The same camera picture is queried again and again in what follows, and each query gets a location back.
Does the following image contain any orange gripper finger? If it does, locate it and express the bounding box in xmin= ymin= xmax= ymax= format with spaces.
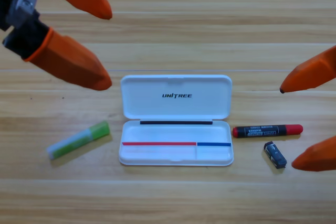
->
xmin=291 ymin=136 xmax=336 ymax=173
xmin=279 ymin=45 xmax=336 ymax=94

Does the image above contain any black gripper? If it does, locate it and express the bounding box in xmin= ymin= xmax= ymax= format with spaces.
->
xmin=0 ymin=0 xmax=113 ymax=91

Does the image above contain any black eraser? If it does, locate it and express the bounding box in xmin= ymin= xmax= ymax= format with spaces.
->
xmin=263 ymin=141 xmax=288 ymax=169

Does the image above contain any red and black marker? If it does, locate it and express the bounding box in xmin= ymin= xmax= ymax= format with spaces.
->
xmin=232 ymin=123 xmax=304 ymax=139

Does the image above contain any green highlighter pen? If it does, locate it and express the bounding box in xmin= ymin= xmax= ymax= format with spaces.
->
xmin=46 ymin=120 xmax=111 ymax=161

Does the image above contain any white Unitree pencil case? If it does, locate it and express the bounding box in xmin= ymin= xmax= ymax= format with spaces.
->
xmin=118 ymin=74 xmax=234 ymax=167

